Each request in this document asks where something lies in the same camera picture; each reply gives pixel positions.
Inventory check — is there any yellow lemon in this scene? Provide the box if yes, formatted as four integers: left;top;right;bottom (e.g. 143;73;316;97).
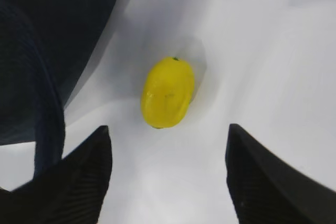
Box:
141;57;195;129

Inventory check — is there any navy blue lunch bag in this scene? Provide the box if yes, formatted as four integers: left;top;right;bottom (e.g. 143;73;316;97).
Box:
1;0;116;175

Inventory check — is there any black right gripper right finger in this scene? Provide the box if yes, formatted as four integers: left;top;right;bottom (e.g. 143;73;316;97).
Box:
225;124;335;223

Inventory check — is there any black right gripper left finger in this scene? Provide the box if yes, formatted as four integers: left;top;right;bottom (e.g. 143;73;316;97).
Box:
1;125;112;223

